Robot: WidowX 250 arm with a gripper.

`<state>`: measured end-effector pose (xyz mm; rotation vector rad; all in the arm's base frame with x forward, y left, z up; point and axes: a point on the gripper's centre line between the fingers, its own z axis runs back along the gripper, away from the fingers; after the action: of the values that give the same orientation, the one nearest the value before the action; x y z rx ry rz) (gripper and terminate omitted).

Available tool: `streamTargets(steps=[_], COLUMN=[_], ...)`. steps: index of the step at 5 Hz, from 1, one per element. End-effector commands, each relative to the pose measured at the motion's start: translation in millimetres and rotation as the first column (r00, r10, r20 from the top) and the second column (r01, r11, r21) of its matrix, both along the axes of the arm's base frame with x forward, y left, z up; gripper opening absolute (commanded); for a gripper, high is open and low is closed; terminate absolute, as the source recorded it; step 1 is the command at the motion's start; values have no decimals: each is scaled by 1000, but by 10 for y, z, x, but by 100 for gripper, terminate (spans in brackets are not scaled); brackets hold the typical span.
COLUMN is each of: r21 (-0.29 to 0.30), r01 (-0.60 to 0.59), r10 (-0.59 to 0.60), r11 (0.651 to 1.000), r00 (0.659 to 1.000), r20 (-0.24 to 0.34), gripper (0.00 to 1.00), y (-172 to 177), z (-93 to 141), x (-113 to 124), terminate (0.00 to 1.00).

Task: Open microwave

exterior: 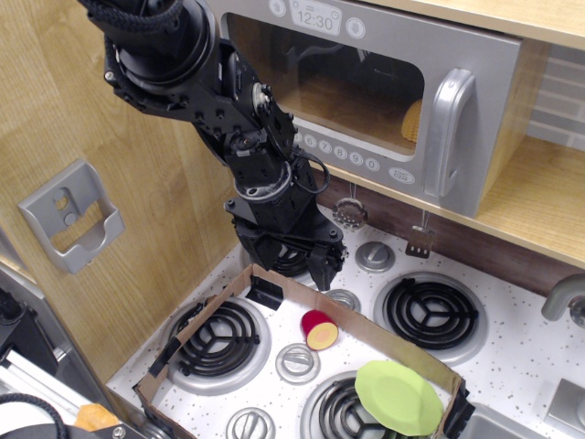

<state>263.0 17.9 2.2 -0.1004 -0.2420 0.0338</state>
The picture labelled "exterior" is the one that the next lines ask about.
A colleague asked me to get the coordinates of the grey wall phone holder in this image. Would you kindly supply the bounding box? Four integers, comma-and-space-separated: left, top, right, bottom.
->
17, 159, 125, 274

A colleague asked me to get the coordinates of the yellow toy corn cob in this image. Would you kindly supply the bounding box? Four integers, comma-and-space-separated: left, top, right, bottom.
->
400, 100, 422, 144

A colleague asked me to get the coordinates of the black braided cable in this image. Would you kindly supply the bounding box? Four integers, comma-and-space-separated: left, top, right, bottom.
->
0, 392, 69, 439

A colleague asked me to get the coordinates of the front right black burner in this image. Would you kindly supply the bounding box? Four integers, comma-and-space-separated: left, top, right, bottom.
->
299, 371, 403, 439

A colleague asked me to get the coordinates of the green toy plate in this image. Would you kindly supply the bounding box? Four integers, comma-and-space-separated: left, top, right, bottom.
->
355, 360, 443, 436

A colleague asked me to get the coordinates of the front silver stove knob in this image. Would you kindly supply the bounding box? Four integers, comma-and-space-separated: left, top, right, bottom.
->
226, 407, 276, 439

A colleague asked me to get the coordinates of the hanging silver spatula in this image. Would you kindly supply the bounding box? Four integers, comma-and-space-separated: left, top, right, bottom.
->
405, 210, 434, 259

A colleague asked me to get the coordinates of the silver microwave door handle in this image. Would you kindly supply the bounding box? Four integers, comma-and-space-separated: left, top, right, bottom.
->
423, 69, 474, 198

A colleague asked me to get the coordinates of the front left black burner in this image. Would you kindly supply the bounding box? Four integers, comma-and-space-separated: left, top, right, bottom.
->
168, 298, 272, 396

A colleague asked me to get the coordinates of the grey toy faucet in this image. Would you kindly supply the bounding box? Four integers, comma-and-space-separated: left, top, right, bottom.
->
541, 274, 584, 328

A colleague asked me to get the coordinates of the back right black burner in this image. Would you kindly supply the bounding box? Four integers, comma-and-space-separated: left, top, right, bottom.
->
372, 272, 488, 366

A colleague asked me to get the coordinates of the grey toy microwave door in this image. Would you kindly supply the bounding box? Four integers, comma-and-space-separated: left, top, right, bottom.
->
209, 0, 523, 217

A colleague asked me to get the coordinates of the back left black burner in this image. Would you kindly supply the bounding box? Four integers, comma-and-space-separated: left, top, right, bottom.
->
271, 246, 310, 277

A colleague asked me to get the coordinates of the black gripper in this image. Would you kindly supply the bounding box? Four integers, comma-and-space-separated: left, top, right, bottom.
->
224, 186, 346, 291

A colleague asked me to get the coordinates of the middle small silver knob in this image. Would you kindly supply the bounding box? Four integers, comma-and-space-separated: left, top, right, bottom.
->
325, 289, 361, 313

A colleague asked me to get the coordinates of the grey toy sink basin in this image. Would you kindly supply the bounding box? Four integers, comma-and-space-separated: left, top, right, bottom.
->
461, 377, 585, 439

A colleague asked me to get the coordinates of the hanging silver skimmer spoon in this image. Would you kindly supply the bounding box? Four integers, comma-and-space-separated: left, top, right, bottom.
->
332, 183, 368, 230

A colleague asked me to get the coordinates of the black burner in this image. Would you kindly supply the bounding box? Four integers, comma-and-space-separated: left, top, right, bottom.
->
271, 246, 310, 277
168, 298, 272, 396
372, 272, 488, 366
299, 371, 403, 439

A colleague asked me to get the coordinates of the red yellow toy fruit half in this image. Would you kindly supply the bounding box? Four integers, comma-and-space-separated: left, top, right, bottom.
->
301, 310, 339, 351

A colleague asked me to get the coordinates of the orange object at bottom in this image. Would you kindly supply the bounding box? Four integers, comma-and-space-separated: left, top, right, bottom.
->
74, 403, 120, 432

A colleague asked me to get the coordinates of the brown cardboard barrier frame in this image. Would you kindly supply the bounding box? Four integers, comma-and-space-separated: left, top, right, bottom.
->
133, 264, 475, 438

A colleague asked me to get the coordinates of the centre silver stove knob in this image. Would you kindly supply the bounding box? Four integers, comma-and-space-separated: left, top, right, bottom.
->
275, 343, 321, 385

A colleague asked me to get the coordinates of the wooden microwave shelf cabinet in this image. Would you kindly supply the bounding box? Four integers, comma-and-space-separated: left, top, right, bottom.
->
319, 0, 585, 271

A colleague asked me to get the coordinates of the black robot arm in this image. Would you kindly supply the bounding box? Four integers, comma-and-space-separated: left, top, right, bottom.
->
85, 1, 346, 291

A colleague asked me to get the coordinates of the back silver stove knob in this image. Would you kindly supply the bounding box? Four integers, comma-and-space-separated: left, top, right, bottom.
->
355, 241, 396, 273

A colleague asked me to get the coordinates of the silver stove knob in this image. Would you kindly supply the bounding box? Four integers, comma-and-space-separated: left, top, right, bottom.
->
355, 241, 396, 273
226, 407, 276, 439
275, 343, 321, 385

